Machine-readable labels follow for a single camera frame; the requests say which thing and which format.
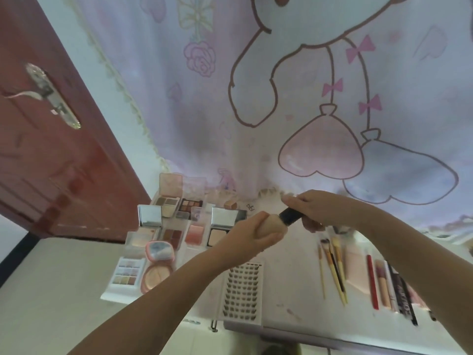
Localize person's left hand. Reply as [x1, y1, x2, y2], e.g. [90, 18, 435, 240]
[216, 212, 287, 270]

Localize pink blush pan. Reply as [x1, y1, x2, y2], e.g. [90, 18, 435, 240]
[184, 209, 206, 250]

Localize gold handle makeup brush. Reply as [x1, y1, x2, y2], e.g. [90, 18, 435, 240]
[320, 238, 348, 306]

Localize peach lip gloss tube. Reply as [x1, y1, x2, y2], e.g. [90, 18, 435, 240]
[375, 259, 392, 309]

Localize silver door lever handle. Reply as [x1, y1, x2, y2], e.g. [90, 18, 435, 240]
[1, 62, 81, 130]

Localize black handle makeup brush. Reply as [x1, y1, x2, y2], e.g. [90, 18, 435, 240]
[330, 253, 346, 292]

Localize small four-pan red palette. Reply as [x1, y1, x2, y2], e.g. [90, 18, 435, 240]
[159, 228, 184, 252]

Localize false eyelash tray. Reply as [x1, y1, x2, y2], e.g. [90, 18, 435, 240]
[221, 261, 265, 324]

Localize white table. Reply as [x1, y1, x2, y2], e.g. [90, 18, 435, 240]
[100, 173, 473, 355]

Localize mirrored blush palette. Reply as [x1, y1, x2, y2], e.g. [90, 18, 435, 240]
[125, 205, 163, 248]

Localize nine-pan brown eyeshadow palette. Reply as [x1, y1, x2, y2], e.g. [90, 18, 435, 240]
[176, 177, 206, 220]

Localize black compact with mirror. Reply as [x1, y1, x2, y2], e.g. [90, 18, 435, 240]
[206, 207, 237, 249]

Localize brown wooden door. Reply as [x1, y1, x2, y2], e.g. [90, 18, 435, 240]
[0, 0, 152, 245]

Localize person's left forearm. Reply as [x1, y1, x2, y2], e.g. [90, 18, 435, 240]
[68, 247, 237, 355]

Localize person's right forearm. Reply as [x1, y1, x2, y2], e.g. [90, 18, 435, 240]
[351, 203, 473, 355]

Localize pastel eyeshadow palette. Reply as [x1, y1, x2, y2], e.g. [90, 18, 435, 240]
[110, 256, 147, 289]

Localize beige palette with lid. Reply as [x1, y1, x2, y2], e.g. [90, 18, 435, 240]
[151, 173, 184, 218]

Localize round pink powder compact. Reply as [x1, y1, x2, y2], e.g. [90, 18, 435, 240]
[140, 241, 175, 294]

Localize glass foundation bottle black cap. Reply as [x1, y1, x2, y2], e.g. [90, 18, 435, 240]
[258, 207, 305, 239]

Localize person's right hand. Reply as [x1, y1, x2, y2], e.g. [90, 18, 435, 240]
[281, 189, 357, 233]

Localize thin gold makeup brush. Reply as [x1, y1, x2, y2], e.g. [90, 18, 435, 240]
[317, 244, 327, 300]

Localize lilac heart print cloth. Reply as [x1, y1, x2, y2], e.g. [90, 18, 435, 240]
[65, 0, 473, 237]

